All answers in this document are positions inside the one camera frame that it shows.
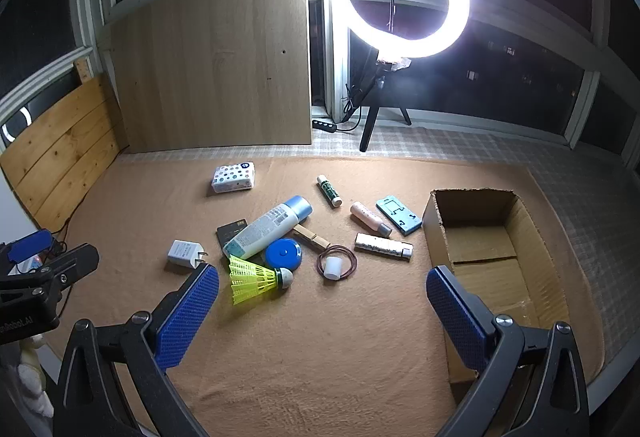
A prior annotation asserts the dotted tissue pack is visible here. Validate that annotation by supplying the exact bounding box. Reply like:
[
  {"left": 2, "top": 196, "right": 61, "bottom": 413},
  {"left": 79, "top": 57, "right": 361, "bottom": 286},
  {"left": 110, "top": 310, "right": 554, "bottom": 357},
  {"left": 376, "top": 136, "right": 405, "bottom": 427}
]
[{"left": 209, "top": 161, "right": 257, "bottom": 194}]

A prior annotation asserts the light laminate wooden board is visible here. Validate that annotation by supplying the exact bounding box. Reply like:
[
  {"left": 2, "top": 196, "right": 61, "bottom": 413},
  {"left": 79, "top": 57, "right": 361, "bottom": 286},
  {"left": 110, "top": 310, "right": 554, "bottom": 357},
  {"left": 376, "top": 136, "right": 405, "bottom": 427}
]
[{"left": 109, "top": 0, "right": 313, "bottom": 154}]

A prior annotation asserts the pink bottle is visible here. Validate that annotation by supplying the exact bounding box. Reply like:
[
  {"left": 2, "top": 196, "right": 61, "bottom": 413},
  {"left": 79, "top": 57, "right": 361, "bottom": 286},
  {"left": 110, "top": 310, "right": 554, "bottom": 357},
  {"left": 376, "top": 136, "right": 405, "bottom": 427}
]
[{"left": 349, "top": 200, "right": 393, "bottom": 239}]

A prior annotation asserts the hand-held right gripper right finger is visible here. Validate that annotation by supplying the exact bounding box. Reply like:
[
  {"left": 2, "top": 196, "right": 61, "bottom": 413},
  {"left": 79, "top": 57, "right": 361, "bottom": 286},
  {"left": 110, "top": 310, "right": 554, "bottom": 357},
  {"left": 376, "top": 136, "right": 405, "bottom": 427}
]
[{"left": 425, "top": 265, "right": 591, "bottom": 437}]

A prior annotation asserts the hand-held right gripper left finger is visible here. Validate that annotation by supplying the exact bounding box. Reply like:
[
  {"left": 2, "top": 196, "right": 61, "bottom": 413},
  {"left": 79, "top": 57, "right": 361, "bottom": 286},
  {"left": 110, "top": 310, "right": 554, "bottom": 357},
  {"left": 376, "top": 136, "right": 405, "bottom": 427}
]
[{"left": 52, "top": 262, "right": 221, "bottom": 437}]

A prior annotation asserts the pine wood panel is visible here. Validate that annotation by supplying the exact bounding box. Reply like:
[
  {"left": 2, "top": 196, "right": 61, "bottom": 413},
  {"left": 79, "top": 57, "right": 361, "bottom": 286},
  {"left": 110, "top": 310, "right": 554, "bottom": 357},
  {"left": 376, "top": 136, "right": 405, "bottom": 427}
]
[{"left": 0, "top": 57, "right": 128, "bottom": 230}]

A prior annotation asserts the green and white glue stick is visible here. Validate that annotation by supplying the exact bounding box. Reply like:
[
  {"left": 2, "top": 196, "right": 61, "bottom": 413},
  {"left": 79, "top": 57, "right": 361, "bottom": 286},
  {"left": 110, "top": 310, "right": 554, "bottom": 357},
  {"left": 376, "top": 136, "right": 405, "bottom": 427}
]
[{"left": 316, "top": 174, "right": 344, "bottom": 208}]

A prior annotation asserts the teal phone stand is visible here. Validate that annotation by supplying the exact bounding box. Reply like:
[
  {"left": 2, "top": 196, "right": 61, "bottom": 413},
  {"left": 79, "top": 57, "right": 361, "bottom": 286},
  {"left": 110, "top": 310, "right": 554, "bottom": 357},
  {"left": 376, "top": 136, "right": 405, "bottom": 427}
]
[{"left": 376, "top": 194, "right": 422, "bottom": 237}]

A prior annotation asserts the black cable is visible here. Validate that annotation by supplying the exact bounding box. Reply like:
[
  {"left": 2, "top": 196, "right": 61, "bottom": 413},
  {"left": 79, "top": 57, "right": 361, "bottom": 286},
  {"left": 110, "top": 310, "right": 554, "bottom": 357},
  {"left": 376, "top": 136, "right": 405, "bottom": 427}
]
[{"left": 336, "top": 82, "right": 367, "bottom": 133}]

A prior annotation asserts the small black yellow notebook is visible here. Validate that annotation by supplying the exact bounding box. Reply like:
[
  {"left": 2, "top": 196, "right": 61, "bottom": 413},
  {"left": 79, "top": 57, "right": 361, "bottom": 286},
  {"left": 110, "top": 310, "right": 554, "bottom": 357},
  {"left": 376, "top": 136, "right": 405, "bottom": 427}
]
[{"left": 216, "top": 218, "right": 249, "bottom": 250}]

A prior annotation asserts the white bottle with blue cap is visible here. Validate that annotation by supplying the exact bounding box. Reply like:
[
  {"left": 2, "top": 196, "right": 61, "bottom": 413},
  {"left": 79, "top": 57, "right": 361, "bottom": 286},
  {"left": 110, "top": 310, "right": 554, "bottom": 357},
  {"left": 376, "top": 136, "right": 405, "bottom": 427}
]
[{"left": 222, "top": 196, "right": 313, "bottom": 260}]

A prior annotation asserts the white charger plug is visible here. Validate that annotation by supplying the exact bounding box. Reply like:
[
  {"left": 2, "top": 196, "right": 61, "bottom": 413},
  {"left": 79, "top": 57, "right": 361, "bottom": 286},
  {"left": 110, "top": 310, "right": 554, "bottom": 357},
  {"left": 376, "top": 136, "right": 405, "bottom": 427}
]
[{"left": 166, "top": 239, "right": 210, "bottom": 273}]

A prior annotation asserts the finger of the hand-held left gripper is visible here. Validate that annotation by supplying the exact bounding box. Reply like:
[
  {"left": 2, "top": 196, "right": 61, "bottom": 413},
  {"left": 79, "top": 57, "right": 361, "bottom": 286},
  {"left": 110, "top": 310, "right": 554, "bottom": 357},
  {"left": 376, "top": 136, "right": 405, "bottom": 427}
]
[
  {"left": 0, "top": 243, "right": 101, "bottom": 299},
  {"left": 0, "top": 229, "right": 55, "bottom": 276}
]

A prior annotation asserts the purple hair tie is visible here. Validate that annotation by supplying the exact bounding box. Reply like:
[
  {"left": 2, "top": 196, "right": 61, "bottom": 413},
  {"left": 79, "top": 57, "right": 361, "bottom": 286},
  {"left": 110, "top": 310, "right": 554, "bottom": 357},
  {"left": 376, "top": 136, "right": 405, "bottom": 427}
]
[{"left": 316, "top": 244, "right": 358, "bottom": 279}]

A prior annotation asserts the yellow shuttlecock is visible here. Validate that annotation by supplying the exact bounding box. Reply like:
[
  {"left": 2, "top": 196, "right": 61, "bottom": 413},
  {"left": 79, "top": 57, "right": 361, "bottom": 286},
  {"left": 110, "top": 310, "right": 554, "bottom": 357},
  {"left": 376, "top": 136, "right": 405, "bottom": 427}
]
[{"left": 228, "top": 255, "right": 295, "bottom": 307}]

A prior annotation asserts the small white cap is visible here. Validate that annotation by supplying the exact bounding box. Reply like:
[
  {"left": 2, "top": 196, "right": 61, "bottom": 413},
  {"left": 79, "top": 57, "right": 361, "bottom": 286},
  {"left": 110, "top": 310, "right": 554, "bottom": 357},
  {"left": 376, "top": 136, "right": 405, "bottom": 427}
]
[{"left": 321, "top": 256, "right": 347, "bottom": 280}]

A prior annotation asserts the blue round case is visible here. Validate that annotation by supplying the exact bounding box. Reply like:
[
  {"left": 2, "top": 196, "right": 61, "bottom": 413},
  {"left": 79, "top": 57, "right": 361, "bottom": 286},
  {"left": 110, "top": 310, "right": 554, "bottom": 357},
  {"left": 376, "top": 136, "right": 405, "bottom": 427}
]
[{"left": 265, "top": 238, "right": 303, "bottom": 270}]

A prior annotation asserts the cardboard box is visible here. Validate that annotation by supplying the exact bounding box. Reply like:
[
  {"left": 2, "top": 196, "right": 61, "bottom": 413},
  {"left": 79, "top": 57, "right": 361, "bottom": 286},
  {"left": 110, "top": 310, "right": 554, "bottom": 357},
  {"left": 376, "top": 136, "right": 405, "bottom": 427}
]
[{"left": 421, "top": 188, "right": 571, "bottom": 385}]

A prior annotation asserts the white patterned tube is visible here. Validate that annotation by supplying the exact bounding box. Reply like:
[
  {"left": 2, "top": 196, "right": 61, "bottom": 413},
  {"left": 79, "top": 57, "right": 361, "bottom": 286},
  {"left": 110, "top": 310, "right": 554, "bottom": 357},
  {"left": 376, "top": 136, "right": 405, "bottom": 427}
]
[{"left": 354, "top": 232, "right": 414, "bottom": 262}]

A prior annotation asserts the wooden clothespin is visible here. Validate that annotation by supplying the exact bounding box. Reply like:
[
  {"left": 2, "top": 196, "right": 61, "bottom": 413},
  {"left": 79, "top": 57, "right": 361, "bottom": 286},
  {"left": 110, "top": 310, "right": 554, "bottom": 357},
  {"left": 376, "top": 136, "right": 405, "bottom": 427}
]
[{"left": 292, "top": 223, "right": 332, "bottom": 249}]

